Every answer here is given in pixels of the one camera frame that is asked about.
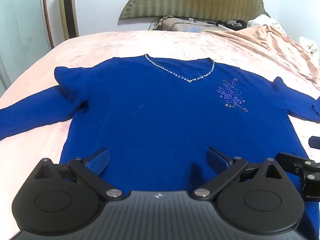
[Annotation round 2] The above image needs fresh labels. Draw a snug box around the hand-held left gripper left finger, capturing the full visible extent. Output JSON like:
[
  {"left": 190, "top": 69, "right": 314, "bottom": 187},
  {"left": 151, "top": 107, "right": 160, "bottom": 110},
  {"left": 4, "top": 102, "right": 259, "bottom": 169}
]
[{"left": 34, "top": 148, "right": 124, "bottom": 202}]

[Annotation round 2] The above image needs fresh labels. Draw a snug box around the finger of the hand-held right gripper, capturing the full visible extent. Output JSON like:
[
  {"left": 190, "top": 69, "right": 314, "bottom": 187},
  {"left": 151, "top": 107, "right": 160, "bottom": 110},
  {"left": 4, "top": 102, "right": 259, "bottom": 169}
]
[
  {"left": 275, "top": 152, "right": 320, "bottom": 202},
  {"left": 308, "top": 135, "right": 320, "bottom": 148}
]

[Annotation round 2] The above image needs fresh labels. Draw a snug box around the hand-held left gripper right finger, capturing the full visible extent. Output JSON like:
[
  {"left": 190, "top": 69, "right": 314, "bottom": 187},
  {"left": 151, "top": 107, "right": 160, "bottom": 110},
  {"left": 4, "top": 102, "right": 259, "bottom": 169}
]
[{"left": 191, "top": 147, "right": 284, "bottom": 202}]

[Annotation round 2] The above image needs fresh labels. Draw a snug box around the blue beaded sweater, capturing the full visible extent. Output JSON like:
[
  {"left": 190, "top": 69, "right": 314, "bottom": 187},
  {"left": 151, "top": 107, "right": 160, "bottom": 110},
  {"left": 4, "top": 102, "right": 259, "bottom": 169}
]
[{"left": 0, "top": 53, "right": 320, "bottom": 240}]

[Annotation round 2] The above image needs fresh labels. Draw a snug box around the pink bed blanket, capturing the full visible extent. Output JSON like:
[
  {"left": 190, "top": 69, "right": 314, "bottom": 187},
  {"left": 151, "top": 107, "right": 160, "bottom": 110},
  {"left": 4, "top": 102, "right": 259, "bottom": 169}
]
[{"left": 0, "top": 23, "right": 320, "bottom": 240}]

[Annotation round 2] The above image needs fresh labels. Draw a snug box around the white quilt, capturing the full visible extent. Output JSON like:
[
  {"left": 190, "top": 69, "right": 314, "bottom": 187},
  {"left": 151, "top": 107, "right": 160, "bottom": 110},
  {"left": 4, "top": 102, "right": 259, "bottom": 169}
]
[{"left": 247, "top": 13, "right": 320, "bottom": 61}]

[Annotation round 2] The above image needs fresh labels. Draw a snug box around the black cloth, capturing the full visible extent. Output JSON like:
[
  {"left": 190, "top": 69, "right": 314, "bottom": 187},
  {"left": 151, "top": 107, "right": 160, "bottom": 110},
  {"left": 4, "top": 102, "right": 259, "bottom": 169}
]
[{"left": 215, "top": 19, "right": 248, "bottom": 30}]

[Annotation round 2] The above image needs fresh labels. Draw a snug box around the brown pillow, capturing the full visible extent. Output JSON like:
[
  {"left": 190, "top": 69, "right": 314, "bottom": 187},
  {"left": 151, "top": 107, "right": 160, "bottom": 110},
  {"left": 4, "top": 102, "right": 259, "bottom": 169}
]
[{"left": 161, "top": 16, "right": 221, "bottom": 33}]

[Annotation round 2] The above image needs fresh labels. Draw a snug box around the glass wardrobe door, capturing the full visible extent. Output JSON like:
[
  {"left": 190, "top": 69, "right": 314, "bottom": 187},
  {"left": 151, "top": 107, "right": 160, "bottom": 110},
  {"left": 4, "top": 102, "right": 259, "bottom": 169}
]
[{"left": 0, "top": 0, "right": 55, "bottom": 94}]

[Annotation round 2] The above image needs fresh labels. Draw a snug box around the black cable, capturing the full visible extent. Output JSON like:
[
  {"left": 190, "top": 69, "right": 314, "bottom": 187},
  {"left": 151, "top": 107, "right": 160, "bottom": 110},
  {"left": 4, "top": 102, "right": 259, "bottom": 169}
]
[{"left": 149, "top": 17, "right": 166, "bottom": 31}]

